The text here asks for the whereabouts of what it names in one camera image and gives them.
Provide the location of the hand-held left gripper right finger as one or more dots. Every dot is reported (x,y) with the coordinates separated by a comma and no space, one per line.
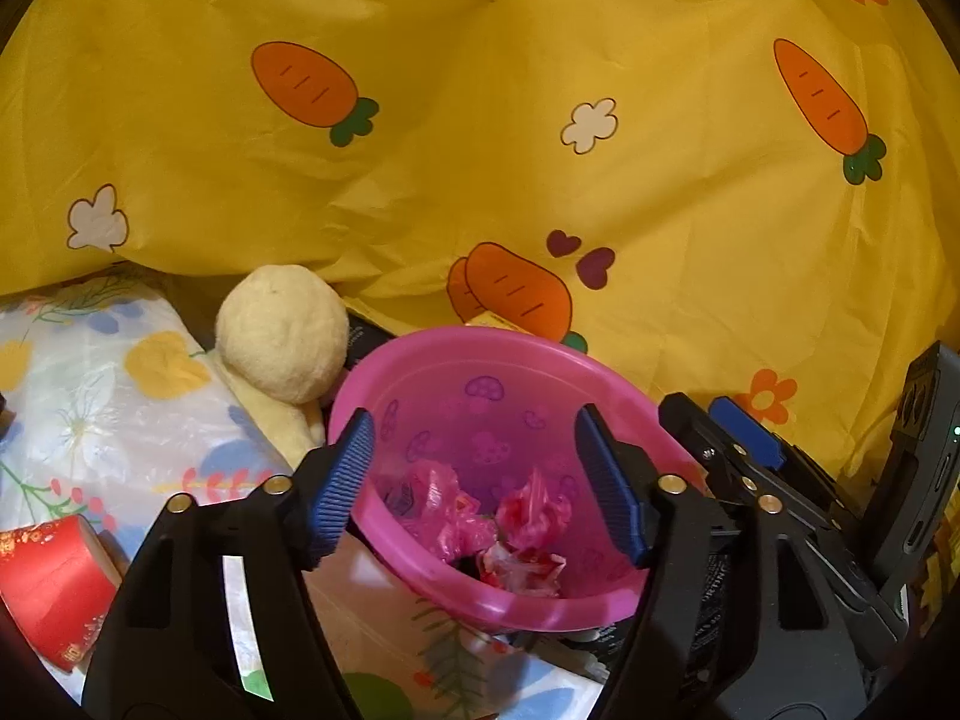
(611,495)

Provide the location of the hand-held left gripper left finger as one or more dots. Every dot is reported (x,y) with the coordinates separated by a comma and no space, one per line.
(341,487)

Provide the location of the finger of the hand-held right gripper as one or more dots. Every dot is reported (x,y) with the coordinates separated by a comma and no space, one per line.
(742,427)
(694,435)

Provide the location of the red foil wrapper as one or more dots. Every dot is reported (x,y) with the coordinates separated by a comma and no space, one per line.
(536,510)

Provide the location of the pink plastic bag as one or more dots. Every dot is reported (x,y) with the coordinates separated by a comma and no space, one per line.
(442,510)

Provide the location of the red and white wrapper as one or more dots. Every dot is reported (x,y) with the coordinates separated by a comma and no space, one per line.
(525,574)

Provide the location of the pink plastic bucket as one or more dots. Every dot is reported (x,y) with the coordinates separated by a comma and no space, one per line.
(480,405)

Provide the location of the red paper cup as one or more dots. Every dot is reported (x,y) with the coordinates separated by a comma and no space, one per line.
(52,585)

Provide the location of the cream plush toy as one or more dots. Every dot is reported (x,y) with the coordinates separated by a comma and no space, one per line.
(281,330)

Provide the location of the floral plastic tablecloth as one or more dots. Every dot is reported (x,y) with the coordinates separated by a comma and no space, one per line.
(112,420)

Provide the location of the yellow carrot-print curtain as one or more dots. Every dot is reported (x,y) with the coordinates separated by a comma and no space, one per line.
(480,127)

